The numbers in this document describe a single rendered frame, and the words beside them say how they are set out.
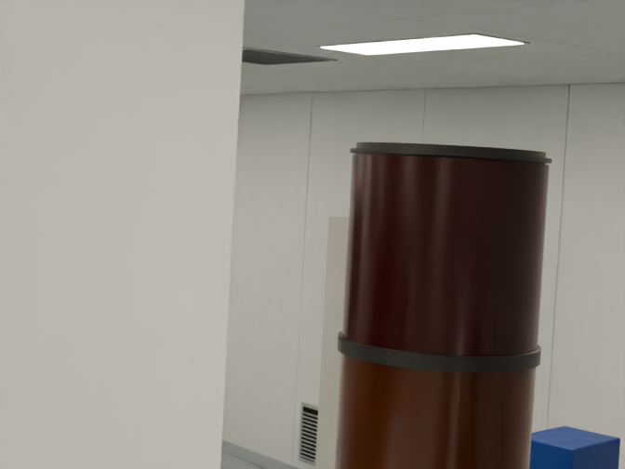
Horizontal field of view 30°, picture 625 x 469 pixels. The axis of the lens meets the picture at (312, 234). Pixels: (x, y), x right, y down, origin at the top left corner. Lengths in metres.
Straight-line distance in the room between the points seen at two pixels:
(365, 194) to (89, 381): 1.60
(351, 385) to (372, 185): 0.05
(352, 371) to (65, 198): 1.54
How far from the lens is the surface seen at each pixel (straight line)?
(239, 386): 9.60
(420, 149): 0.27
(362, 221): 0.28
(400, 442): 0.28
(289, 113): 9.07
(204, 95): 1.93
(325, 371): 8.05
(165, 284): 1.91
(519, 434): 0.29
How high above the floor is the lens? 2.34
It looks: 3 degrees down
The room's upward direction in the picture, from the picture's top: 3 degrees clockwise
